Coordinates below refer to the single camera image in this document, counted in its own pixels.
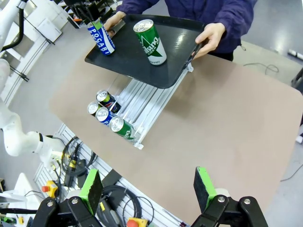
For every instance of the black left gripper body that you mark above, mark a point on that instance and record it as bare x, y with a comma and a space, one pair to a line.
87, 8

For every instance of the yellow emergency stop button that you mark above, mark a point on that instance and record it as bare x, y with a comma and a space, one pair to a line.
50, 188
138, 223

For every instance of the black Pepsi can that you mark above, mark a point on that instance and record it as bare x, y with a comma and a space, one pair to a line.
111, 104
92, 108

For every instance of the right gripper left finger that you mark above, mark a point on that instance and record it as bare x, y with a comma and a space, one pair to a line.
91, 189

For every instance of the person's left hand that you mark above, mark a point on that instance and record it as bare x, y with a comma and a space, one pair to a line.
213, 37

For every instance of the green Chilsung Cider can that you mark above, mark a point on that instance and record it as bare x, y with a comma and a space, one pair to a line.
151, 45
118, 125

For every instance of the white slotted mounting plate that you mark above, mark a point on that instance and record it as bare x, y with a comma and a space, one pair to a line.
104, 163

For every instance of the person's right hand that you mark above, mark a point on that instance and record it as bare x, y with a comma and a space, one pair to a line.
113, 22

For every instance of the clear acrylic can rack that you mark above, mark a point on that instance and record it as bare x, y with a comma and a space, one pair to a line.
146, 99

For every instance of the person in navy jacket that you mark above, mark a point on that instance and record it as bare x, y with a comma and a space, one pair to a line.
189, 11

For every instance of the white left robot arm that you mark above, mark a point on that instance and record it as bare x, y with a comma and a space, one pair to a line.
14, 137

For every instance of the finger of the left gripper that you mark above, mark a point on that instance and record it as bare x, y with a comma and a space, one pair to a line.
97, 25

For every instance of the person's left forearm navy sleeve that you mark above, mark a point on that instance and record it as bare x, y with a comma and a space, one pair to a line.
236, 26

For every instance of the person's right forearm navy sleeve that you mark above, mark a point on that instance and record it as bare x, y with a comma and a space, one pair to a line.
127, 8

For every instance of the blue Pocari Sweat can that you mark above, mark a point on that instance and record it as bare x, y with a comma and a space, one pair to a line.
103, 114
104, 45

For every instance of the black plastic serving tray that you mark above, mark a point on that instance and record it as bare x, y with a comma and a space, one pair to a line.
132, 68

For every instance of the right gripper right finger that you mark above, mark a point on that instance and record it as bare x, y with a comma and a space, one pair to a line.
203, 189

